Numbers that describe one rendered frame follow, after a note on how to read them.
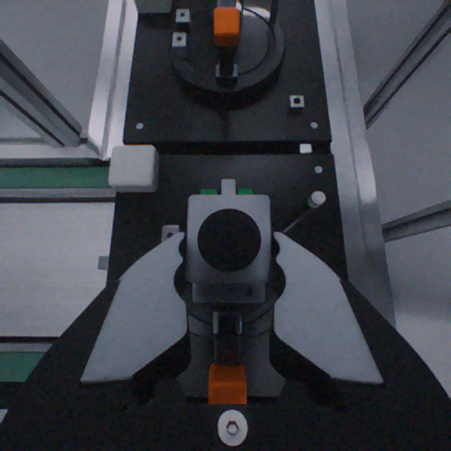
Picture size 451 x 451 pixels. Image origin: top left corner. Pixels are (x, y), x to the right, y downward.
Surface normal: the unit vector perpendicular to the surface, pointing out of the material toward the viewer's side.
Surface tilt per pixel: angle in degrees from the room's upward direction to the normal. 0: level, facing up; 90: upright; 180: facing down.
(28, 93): 90
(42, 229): 0
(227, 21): 22
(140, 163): 0
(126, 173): 0
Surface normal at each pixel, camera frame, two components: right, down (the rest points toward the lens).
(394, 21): 0.00, -0.23
